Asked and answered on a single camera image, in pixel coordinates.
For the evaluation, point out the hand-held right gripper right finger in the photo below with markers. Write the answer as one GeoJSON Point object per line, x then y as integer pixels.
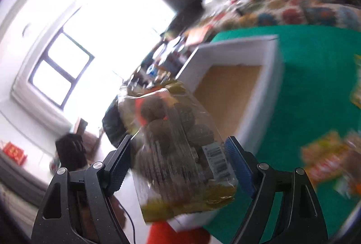
{"type": "Point", "coordinates": [239, 166]}

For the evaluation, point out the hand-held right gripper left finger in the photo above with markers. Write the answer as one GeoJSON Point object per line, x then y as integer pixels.
{"type": "Point", "coordinates": [118, 169]}

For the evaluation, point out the clear bag of brown balls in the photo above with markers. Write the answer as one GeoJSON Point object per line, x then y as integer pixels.
{"type": "Point", "coordinates": [169, 148]}

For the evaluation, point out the white cardboard box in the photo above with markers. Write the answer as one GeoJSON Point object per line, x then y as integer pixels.
{"type": "Point", "coordinates": [269, 83]}

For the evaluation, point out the clear chicken leg packet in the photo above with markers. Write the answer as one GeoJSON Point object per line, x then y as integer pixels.
{"type": "Point", "coordinates": [351, 187]}

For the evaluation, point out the dark cloth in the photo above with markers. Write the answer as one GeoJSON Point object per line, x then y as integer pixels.
{"type": "Point", "coordinates": [112, 125]}

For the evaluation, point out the dark brown chair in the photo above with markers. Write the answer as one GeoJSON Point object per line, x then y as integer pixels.
{"type": "Point", "coordinates": [70, 151]}

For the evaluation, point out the yellow red snack packet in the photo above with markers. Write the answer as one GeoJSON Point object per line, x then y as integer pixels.
{"type": "Point", "coordinates": [324, 159]}

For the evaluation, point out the red object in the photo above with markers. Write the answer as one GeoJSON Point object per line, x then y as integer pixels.
{"type": "Point", "coordinates": [177, 234]}

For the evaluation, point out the red box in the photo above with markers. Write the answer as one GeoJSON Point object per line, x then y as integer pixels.
{"type": "Point", "coordinates": [14, 152]}

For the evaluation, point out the green table cloth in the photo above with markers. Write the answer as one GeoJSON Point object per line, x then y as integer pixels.
{"type": "Point", "coordinates": [310, 86]}

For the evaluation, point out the pile of assorted items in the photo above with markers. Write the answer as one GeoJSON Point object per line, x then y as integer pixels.
{"type": "Point", "coordinates": [166, 60]}

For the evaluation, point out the dark framed window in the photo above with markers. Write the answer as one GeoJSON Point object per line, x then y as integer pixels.
{"type": "Point", "coordinates": [60, 60]}

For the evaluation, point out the colourful printed blanket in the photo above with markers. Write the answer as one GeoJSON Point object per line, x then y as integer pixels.
{"type": "Point", "coordinates": [282, 10]}

